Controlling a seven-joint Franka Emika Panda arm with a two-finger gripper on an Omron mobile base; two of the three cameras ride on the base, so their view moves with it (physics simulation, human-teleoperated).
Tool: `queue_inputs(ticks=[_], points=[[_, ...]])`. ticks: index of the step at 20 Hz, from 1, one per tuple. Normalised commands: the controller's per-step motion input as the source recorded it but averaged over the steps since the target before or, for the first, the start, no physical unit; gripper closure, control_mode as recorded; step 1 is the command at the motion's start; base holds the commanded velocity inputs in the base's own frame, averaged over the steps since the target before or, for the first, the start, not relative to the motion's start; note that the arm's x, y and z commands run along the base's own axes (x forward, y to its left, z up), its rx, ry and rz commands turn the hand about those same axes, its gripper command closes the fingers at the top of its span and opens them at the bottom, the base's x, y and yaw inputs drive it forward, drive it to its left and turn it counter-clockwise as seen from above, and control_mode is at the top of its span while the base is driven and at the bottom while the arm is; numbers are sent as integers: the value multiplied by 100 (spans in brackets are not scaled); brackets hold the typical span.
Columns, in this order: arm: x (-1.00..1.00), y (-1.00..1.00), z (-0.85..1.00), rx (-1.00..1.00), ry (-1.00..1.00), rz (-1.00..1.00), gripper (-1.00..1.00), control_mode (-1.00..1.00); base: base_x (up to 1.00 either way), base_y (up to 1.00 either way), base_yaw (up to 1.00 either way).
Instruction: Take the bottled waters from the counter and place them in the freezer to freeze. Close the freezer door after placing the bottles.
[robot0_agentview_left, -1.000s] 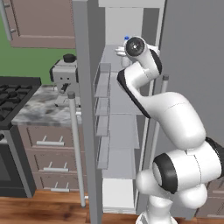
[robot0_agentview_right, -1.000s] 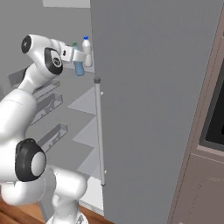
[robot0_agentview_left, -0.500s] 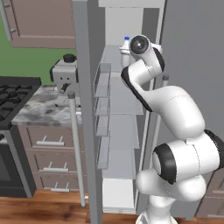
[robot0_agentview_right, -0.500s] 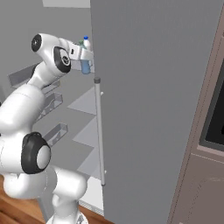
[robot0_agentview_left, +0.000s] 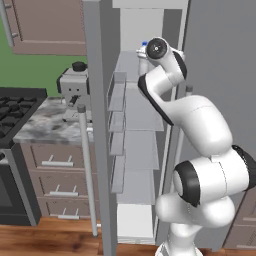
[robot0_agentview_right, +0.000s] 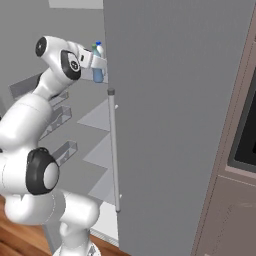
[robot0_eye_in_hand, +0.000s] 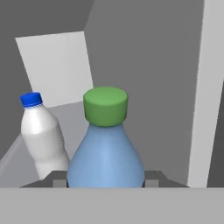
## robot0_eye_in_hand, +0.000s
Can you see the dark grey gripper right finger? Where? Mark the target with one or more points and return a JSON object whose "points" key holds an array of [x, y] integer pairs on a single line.
{"points": [[157, 180]]}

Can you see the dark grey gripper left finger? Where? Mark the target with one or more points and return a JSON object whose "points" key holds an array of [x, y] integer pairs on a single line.
{"points": [[46, 182]]}

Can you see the blue bottle with green cap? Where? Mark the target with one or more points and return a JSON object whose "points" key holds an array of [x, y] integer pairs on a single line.
{"points": [[105, 151]]}

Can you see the grey freezer compartment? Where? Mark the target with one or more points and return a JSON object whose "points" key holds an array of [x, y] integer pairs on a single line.
{"points": [[145, 73]]}

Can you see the white bottle with blue cap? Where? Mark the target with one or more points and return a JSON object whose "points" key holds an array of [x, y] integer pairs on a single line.
{"points": [[42, 134]]}

